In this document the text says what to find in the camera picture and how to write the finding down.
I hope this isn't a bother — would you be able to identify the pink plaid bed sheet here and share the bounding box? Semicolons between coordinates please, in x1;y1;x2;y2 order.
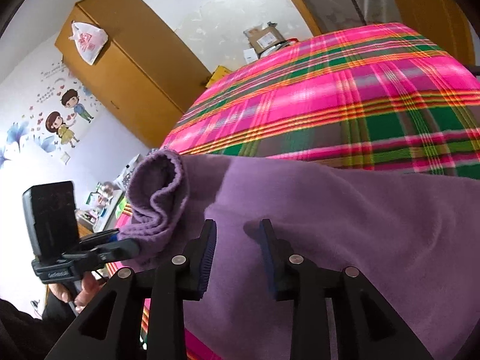
107;22;480;360

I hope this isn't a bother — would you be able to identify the purple fleece garment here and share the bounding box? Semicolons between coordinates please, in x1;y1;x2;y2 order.
125;149;480;360

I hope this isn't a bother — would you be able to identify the cartoon couple wall sticker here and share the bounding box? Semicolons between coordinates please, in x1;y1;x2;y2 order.
0;60;106;169

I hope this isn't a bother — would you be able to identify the white storage box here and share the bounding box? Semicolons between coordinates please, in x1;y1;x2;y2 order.
125;154;151;173

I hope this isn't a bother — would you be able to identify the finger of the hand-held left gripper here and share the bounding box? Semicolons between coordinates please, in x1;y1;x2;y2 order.
80;229;121;250
94;238;141;263

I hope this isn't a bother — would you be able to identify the cardboard box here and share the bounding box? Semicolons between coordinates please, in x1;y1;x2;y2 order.
243;22;287;55

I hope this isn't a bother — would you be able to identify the wooden door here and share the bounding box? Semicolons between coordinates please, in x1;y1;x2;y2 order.
382;0;475;66

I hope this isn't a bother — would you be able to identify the wooden wardrobe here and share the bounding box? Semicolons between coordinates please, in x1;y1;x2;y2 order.
54;0;212;149

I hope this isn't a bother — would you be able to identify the person's left hand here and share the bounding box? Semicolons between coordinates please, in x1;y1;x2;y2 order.
49;275;107;314

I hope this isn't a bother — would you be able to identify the wooden door frame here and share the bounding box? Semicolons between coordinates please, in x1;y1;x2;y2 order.
268;0;323;38

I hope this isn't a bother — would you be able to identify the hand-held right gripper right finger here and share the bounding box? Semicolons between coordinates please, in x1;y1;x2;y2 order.
259;218;432;360

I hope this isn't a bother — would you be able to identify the person's left forearm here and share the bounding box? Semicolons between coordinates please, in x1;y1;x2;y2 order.
0;298;79;360

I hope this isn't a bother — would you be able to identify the yellow box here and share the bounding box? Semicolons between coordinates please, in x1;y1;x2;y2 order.
204;65;231;88

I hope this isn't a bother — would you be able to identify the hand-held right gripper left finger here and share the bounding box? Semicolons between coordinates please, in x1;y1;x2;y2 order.
45;219;219;360

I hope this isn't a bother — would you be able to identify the white plastic bag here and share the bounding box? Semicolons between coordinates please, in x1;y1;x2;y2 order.
67;20;109;65

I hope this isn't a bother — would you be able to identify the cluttered side table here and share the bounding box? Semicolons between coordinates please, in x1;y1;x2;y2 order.
75;172;132;241

